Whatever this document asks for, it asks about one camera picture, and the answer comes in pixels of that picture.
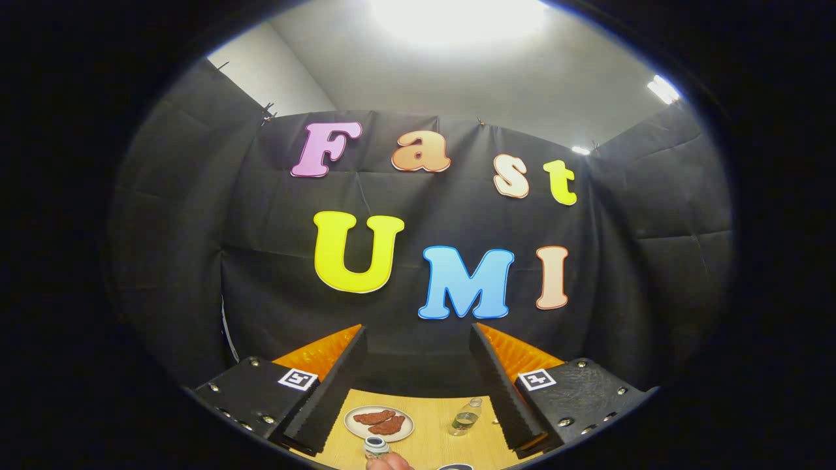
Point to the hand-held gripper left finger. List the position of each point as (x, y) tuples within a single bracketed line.
[(330, 398)]

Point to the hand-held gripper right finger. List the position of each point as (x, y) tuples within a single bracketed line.
[(506, 398)]

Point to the white juice bottle green label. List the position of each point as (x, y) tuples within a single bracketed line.
[(375, 447)]

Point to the clear plastic water bottle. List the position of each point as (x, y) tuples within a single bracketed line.
[(464, 421)]

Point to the white round plate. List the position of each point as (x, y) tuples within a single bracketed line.
[(353, 428)]

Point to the red meat slice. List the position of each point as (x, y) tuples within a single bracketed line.
[(373, 416), (388, 426)]

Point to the wooden table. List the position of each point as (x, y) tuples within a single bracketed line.
[(424, 450)]

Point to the black backdrop cloth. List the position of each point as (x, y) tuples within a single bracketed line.
[(457, 215)]

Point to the small ceiling light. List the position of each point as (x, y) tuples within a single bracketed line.
[(580, 150)]

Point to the rectangular ceiling light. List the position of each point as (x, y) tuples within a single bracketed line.
[(663, 89)]

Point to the large ceiling light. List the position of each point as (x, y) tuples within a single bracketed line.
[(457, 19)]

